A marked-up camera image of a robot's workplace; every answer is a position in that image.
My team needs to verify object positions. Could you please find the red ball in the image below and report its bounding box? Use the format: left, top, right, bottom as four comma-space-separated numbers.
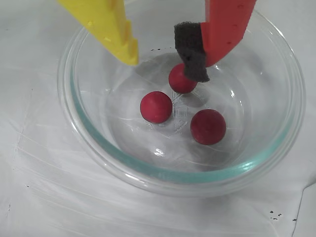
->
140, 91, 173, 123
168, 63, 198, 94
190, 109, 227, 146

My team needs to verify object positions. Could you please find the glass bowl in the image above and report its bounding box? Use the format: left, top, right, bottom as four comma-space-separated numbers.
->
56, 0, 307, 198

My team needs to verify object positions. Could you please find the white tablecloth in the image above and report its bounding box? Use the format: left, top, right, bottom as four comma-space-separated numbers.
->
0, 0, 316, 237

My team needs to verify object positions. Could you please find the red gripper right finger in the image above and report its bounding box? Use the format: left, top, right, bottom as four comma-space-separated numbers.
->
174, 0, 257, 82

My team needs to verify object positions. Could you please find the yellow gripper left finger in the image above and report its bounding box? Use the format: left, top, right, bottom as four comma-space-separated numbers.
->
57, 0, 139, 66

